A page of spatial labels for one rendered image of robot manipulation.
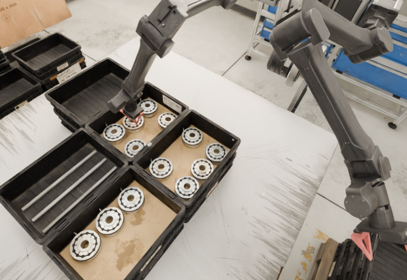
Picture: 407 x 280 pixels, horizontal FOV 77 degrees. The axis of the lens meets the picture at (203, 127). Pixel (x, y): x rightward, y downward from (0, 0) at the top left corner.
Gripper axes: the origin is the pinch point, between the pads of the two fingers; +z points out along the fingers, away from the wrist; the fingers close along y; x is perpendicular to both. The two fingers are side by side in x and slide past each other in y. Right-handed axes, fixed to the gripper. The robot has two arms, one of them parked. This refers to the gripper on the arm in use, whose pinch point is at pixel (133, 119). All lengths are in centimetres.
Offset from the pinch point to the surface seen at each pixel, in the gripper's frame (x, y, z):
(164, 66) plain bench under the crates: 55, -30, 18
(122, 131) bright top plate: -7.9, 0.4, 1.1
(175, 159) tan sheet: -2.2, 29.0, 3.6
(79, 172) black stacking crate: -33.5, 1.2, 4.3
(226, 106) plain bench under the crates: 52, 24, 17
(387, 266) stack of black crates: 33, 139, 36
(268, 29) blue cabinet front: 194, -12, 43
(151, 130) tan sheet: 2.8, 9.2, 3.9
